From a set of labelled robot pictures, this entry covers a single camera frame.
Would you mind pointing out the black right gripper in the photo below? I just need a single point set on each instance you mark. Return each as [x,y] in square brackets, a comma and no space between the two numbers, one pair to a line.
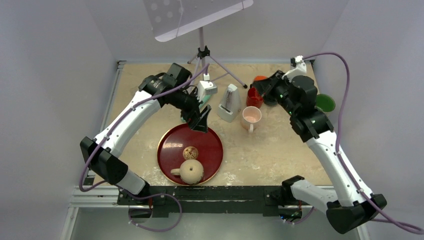
[268,85]

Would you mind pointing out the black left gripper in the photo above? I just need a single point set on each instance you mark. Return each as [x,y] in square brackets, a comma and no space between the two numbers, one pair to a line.
[199,123]

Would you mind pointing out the small orange cup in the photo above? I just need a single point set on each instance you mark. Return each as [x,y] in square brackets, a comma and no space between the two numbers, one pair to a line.
[260,78]

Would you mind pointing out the red mug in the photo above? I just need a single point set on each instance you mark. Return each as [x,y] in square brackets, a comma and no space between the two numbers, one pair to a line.
[253,98]

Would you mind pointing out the pink upside-down mug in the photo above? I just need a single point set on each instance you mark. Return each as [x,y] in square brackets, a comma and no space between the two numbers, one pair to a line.
[250,118]

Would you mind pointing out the beige round upside-down mug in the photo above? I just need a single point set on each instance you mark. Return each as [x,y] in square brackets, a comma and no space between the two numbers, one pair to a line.
[191,171]

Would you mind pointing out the tall cream upside-down mug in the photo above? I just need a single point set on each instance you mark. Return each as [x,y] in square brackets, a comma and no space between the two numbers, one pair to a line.
[325,103]

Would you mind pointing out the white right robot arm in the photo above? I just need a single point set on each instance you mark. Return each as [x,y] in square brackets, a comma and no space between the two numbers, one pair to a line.
[353,203]

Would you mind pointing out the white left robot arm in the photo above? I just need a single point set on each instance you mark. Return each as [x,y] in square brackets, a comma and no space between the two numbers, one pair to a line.
[101,153]

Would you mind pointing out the round red tray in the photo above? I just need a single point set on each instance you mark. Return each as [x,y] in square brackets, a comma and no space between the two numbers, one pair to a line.
[181,143]

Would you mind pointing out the white metronome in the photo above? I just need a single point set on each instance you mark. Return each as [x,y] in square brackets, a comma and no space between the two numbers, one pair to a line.
[230,104]

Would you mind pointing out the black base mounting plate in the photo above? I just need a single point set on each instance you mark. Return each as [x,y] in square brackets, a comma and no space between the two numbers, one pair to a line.
[265,200]

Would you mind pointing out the purple music stand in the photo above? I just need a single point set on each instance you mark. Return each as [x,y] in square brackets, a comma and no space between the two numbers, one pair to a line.
[170,19]

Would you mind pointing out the teal recorder flute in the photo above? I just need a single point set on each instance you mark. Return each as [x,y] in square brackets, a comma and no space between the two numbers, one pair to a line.
[204,101]

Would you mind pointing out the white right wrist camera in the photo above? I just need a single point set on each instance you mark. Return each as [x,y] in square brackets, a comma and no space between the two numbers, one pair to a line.
[297,68]

